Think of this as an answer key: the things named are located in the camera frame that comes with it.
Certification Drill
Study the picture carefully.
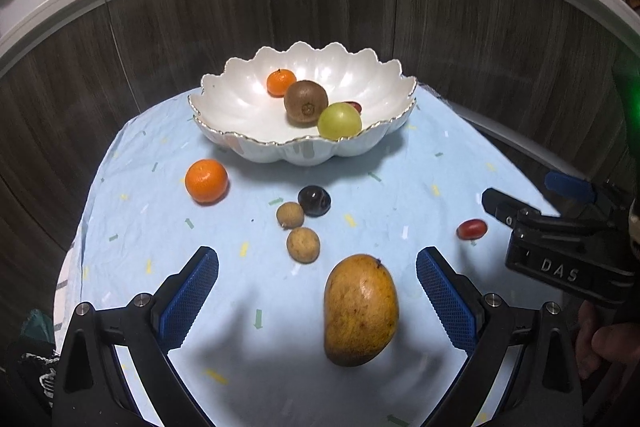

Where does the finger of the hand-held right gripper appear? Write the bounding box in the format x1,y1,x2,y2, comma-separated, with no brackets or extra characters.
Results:
481,188,548,233
544,172,631,218

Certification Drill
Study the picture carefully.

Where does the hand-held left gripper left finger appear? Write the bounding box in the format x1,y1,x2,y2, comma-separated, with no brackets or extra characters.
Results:
50,246,220,427

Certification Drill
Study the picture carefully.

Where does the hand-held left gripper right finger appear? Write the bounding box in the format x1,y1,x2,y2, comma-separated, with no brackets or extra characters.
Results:
416,246,586,427

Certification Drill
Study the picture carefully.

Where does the yellow mango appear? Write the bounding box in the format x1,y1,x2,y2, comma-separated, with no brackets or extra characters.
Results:
323,253,400,368

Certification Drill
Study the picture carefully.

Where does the large orange mandarin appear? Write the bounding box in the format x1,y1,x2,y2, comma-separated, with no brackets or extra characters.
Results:
184,159,229,204

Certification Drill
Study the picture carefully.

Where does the brown longan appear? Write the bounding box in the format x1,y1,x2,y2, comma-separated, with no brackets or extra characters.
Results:
286,227,321,264
276,202,305,229

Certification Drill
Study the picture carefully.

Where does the dark purple grape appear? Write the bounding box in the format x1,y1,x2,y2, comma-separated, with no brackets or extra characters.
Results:
297,185,332,218

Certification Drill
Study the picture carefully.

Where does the small green apple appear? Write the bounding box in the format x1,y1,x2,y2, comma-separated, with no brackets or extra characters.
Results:
317,102,362,140

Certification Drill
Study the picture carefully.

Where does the white scalloped bowl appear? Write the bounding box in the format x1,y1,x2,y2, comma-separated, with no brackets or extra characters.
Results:
188,41,418,166

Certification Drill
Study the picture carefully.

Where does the brown kiwi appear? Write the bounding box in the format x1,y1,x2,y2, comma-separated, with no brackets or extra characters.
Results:
284,80,329,126

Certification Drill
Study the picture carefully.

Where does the small orange mandarin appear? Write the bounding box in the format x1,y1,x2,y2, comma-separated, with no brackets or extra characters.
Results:
266,69,297,98

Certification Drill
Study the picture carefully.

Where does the person's right hand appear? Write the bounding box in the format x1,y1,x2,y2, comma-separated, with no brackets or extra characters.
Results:
575,299,640,380

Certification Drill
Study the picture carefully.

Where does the grey metal bar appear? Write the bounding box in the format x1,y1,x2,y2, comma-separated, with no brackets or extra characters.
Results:
415,82,591,188

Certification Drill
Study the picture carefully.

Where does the light blue confetti cloth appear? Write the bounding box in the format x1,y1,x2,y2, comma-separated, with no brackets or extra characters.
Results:
54,84,561,427

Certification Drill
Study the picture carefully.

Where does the dark wood kitchen cabinet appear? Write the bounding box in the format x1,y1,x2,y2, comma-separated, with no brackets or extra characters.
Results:
0,0,640,323

